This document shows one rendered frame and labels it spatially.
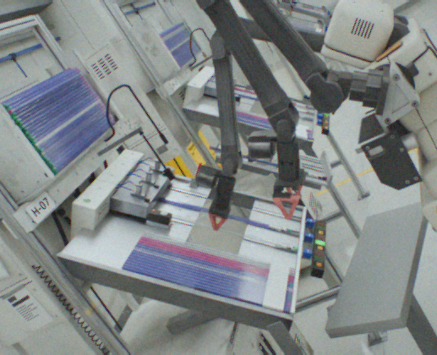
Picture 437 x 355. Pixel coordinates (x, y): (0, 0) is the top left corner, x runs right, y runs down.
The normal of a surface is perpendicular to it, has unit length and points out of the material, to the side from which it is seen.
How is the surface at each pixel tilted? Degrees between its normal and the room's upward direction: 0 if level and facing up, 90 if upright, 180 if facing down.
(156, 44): 90
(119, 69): 90
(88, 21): 90
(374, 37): 90
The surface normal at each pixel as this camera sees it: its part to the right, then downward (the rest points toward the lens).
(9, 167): -0.20, 0.42
